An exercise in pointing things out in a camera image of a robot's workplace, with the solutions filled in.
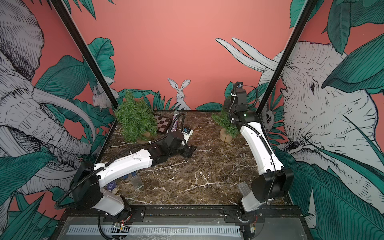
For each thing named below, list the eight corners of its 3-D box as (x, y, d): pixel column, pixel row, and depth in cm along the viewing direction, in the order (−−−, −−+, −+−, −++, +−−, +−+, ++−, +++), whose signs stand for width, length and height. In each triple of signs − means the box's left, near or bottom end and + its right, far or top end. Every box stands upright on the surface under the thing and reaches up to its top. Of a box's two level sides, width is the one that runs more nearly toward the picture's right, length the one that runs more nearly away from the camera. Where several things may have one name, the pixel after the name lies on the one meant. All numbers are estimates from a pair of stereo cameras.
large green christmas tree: (126, 144, 102) (103, 110, 76) (142, 128, 112) (126, 93, 86) (147, 155, 97) (130, 123, 71) (162, 137, 107) (152, 102, 81)
